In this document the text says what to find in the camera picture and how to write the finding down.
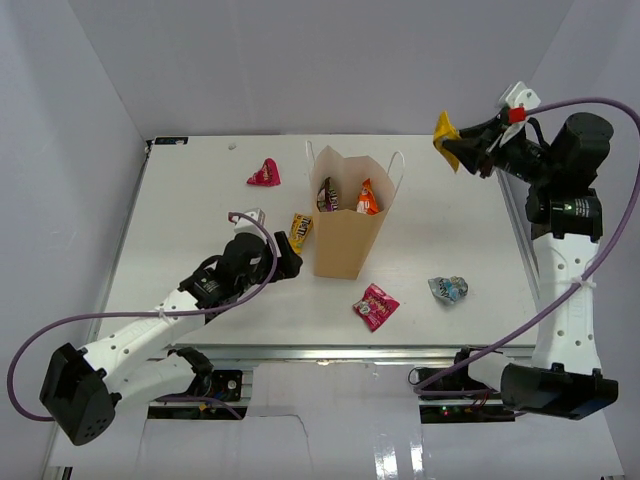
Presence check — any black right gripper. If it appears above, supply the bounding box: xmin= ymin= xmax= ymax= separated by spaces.
xmin=443 ymin=114 xmax=558 ymax=187

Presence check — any yellow M&M's packet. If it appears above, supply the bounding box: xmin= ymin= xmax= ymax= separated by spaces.
xmin=432 ymin=110 xmax=461 ymax=173
xmin=288 ymin=213 xmax=313 ymax=254

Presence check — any brown paper bag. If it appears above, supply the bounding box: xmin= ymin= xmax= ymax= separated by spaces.
xmin=306 ymin=141 xmax=406 ymax=280

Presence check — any brown purple M&M's packet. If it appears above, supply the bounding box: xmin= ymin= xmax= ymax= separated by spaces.
xmin=316 ymin=177 xmax=339 ymax=212

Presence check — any orange white snack bag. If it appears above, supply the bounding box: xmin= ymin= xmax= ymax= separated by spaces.
xmin=356 ymin=178 xmax=379 ymax=215

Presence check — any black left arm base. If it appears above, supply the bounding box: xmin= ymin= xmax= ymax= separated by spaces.
xmin=155 ymin=370 xmax=243 ymax=404

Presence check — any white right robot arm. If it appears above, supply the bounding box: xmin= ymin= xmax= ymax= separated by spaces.
xmin=434 ymin=109 xmax=618 ymax=420

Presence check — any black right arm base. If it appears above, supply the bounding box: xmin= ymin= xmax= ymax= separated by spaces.
xmin=418 ymin=367 xmax=523 ymax=424

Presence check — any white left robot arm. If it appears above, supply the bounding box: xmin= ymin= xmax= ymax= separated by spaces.
xmin=40 ymin=232 xmax=303 ymax=446

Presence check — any red heart candy packet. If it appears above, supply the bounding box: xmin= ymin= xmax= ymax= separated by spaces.
xmin=246 ymin=158 xmax=281 ymax=187

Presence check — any pink candy packet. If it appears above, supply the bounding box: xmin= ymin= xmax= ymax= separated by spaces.
xmin=352 ymin=283 xmax=400 ymax=332

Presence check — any silver blue snack packet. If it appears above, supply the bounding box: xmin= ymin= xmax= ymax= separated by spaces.
xmin=428 ymin=276 xmax=469 ymax=305

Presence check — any blue label left corner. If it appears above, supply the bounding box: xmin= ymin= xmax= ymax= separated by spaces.
xmin=153 ymin=136 xmax=189 ymax=145

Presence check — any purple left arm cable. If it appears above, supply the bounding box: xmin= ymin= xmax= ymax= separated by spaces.
xmin=5 ymin=211 xmax=279 ymax=422

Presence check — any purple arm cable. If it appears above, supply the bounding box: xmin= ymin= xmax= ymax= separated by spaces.
xmin=5 ymin=211 xmax=279 ymax=422
xmin=413 ymin=96 xmax=640 ymax=418

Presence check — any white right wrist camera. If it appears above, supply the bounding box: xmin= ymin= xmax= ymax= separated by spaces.
xmin=499 ymin=81 xmax=541 ymax=147

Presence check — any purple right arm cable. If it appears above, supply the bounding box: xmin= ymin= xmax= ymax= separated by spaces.
xmin=413 ymin=96 xmax=640 ymax=418

